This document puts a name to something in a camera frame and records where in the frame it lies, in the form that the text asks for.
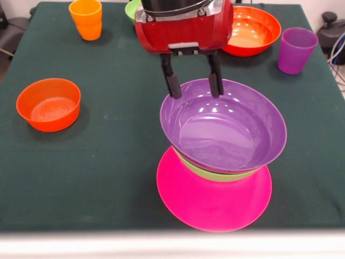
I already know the dark green tablecloth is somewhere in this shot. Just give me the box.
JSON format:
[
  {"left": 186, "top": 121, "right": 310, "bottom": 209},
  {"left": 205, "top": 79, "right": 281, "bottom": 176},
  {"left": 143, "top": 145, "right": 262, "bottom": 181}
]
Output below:
[{"left": 0, "top": 1, "right": 345, "bottom": 232}]

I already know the grey office chair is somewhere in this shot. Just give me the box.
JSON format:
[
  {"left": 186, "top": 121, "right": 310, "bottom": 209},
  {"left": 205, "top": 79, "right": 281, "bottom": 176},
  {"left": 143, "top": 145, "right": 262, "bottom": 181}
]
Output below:
[{"left": 0, "top": 16, "right": 32, "bottom": 57}]

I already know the black chair base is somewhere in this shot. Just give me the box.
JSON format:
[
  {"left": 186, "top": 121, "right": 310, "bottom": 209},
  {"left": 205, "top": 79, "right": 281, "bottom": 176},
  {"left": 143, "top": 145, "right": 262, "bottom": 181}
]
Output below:
[{"left": 316, "top": 12, "right": 345, "bottom": 49}]

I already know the small red-orange plastic bowl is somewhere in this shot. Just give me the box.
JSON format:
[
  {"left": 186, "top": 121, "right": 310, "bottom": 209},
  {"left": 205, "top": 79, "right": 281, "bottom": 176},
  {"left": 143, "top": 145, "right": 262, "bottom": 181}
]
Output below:
[{"left": 16, "top": 78, "right": 81, "bottom": 133}]

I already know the orange plastic cup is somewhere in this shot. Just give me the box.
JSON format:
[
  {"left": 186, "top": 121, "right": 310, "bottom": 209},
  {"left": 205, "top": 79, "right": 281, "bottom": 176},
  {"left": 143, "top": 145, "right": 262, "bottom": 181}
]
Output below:
[{"left": 68, "top": 0, "right": 103, "bottom": 42}]

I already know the large red-orange plastic bowl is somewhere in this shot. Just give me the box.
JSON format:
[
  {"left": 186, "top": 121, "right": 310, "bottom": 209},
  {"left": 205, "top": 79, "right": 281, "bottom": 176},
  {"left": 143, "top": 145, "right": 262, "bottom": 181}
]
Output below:
[{"left": 222, "top": 5, "right": 282, "bottom": 57}]

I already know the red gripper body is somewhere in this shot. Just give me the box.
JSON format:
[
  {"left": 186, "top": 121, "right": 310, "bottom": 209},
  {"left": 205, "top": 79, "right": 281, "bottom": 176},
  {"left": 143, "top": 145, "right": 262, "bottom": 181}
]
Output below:
[{"left": 134, "top": 0, "right": 234, "bottom": 56}]

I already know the small green plastic bowl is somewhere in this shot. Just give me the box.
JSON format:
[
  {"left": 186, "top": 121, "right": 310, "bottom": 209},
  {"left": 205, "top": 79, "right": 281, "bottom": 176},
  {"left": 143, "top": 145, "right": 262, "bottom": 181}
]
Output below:
[{"left": 125, "top": 0, "right": 142, "bottom": 26}]

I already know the purple plastic bowl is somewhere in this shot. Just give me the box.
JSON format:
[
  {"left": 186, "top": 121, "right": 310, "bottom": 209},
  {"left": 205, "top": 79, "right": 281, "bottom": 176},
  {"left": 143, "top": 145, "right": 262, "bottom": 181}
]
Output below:
[{"left": 159, "top": 78, "right": 288, "bottom": 174}]

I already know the large green plastic bowl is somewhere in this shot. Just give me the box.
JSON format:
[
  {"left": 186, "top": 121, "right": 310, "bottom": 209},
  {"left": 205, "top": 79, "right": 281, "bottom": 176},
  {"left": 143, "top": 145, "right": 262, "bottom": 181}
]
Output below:
[{"left": 172, "top": 147, "right": 262, "bottom": 183}]

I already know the pink plastic bowl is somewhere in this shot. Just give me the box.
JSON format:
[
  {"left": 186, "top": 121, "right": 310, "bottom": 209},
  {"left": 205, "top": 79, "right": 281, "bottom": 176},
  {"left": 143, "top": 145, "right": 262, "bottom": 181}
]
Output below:
[{"left": 156, "top": 145, "right": 273, "bottom": 233}]

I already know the purple plastic cup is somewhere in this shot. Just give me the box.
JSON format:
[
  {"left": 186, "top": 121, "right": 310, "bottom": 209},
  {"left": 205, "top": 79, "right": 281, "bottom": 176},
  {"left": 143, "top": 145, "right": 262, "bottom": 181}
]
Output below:
[{"left": 278, "top": 27, "right": 319, "bottom": 74}]

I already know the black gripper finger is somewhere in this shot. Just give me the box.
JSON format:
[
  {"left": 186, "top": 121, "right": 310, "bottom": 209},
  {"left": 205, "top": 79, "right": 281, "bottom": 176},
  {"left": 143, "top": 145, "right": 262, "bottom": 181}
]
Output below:
[
  {"left": 206, "top": 52, "right": 224, "bottom": 98},
  {"left": 160, "top": 53, "right": 182, "bottom": 100}
]

